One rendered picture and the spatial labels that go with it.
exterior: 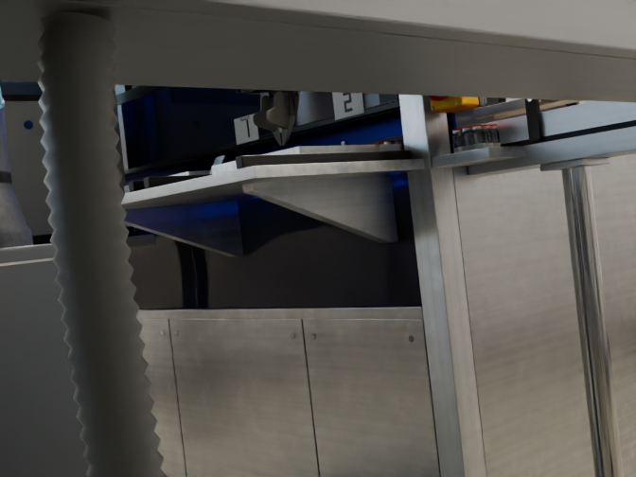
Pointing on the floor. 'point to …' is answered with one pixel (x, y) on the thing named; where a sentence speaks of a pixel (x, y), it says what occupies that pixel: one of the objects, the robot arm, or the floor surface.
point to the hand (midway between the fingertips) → (285, 138)
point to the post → (443, 291)
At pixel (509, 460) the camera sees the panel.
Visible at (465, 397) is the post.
